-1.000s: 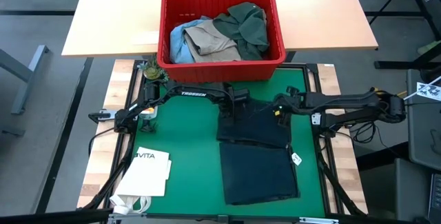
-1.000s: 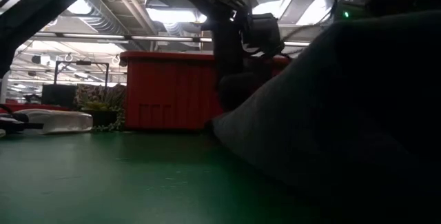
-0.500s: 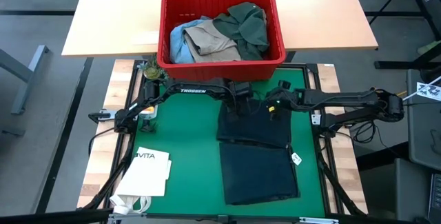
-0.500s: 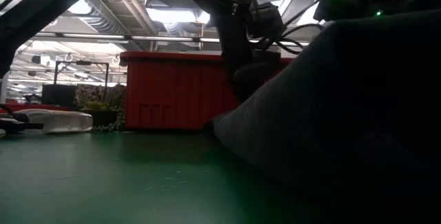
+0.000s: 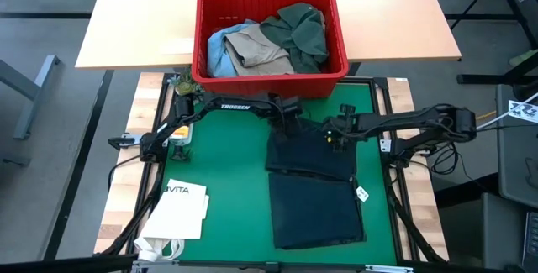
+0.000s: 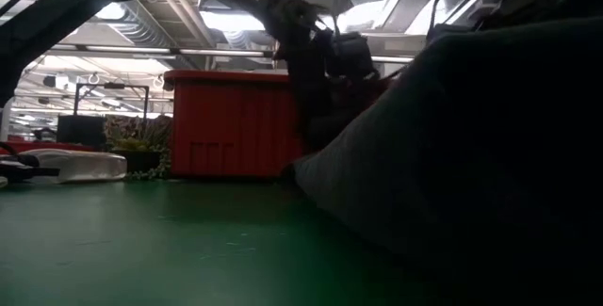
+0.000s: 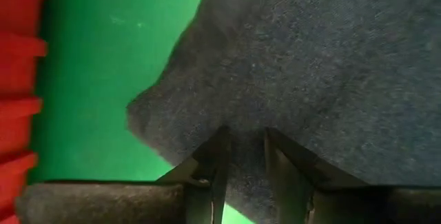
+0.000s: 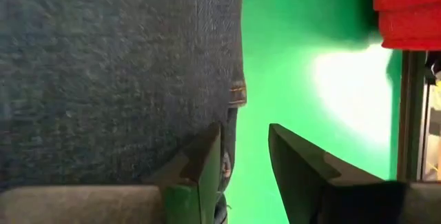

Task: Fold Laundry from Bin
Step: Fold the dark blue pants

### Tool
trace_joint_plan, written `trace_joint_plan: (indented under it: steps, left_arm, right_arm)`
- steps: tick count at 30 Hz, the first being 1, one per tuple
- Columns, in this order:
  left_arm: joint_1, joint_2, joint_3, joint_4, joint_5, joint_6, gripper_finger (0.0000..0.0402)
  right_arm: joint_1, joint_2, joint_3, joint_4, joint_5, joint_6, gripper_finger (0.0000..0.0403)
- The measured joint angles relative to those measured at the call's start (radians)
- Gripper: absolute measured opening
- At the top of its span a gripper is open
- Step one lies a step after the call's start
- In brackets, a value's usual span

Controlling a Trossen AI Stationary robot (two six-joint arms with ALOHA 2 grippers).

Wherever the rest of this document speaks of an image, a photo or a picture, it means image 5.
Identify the black metal station frame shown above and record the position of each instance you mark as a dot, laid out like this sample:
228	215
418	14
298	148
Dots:
384	96

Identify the dark green shirt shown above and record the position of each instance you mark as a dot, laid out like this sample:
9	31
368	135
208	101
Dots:
304	33

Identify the white box with orange label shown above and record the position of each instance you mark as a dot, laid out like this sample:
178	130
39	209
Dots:
183	135

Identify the green table mat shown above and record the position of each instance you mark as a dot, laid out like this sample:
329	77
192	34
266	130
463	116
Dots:
227	189

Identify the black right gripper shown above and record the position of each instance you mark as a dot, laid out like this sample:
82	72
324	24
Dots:
342	126

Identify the black metal table legs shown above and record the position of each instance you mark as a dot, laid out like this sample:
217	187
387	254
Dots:
517	4

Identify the red plastic laundry bin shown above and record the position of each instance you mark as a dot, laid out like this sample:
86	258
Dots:
269	90

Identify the small black stand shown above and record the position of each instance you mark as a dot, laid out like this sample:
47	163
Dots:
181	154

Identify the grey metal table leg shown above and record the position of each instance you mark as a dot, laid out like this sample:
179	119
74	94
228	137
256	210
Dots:
35	92

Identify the green object on floor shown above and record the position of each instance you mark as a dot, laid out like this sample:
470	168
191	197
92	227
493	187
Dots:
523	58

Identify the light wooden table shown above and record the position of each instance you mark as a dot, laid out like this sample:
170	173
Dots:
138	21

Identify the grey cabinet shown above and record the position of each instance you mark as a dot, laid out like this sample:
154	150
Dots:
517	159

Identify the white printed sign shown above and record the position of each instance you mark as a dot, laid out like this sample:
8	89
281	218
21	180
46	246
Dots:
523	111

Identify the white tag on jeans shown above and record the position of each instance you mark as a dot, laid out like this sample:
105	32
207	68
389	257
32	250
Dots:
362	193

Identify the light blue garment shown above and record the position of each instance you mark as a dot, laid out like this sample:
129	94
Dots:
217	56

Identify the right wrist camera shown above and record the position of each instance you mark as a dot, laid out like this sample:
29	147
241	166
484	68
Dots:
347	110

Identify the dark blue denim jeans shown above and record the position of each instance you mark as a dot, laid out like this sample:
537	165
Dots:
315	210

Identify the grey box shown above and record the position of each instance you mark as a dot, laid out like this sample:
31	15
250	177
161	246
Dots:
479	231

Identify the white tote bag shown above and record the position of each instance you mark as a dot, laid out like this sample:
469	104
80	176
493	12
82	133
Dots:
176	214

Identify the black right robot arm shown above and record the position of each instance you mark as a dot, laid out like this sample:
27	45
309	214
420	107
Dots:
420	119

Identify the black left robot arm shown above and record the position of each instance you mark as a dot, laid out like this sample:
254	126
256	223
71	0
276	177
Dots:
235	106

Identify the beige garment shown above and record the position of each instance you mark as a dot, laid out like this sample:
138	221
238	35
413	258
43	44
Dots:
256	52

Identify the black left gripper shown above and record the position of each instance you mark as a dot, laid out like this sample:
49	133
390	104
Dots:
286	117

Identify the small potted succulent plant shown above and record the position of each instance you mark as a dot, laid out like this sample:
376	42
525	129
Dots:
187	86

